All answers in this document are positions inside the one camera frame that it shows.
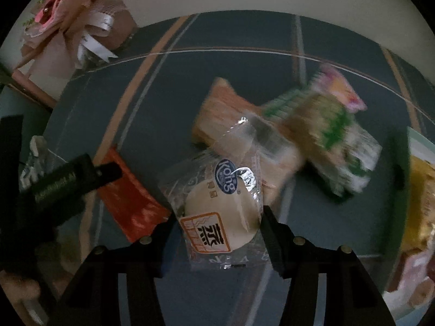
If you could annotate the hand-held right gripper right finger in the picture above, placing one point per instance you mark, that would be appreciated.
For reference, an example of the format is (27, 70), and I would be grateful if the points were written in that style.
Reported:
(272, 234)

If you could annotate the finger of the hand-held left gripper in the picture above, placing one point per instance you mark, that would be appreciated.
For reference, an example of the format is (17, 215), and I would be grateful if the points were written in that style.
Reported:
(108, 173)

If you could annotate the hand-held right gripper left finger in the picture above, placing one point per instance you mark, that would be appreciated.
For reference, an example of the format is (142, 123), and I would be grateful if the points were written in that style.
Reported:
(159, 241)

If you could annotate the red patterned snack packet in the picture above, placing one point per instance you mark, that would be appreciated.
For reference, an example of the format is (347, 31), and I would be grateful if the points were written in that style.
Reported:
(132, 203)

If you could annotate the clear steamed bun packet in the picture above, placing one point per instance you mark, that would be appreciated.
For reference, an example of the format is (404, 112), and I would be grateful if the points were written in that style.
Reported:
(217, 210)

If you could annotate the white bread packet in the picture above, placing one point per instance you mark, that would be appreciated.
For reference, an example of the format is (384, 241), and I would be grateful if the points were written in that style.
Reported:
(419, 271)

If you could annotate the pink snack packet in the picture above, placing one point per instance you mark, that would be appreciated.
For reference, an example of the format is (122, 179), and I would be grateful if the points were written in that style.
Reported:
(340, 88)

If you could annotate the white tray with green rim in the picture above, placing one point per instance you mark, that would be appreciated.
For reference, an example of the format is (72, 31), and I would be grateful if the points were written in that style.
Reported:
(416, 142)

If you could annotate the person's left hand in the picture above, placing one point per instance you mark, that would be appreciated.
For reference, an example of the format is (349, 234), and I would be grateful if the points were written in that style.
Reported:
(18, 288)

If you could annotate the camouflage print packet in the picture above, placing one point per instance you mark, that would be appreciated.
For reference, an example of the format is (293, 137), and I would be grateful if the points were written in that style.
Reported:
(35, 149)

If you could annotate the dark green snack packet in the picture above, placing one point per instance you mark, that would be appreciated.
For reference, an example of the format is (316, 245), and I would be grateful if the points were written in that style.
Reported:
(356, 169)

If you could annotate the green and yellow snack packet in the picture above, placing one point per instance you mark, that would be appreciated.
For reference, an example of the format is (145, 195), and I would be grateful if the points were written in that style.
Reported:
(316, 125)

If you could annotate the peach snack packet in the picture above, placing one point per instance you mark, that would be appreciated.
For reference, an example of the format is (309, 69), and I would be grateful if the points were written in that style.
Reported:
(224, 122)

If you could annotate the pink paper flower bouquet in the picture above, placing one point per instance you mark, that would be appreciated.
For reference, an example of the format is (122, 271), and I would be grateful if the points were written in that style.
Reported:
(68, 13)

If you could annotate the brown wooden frame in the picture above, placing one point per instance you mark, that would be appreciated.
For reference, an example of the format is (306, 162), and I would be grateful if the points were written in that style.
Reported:
(34, 90)

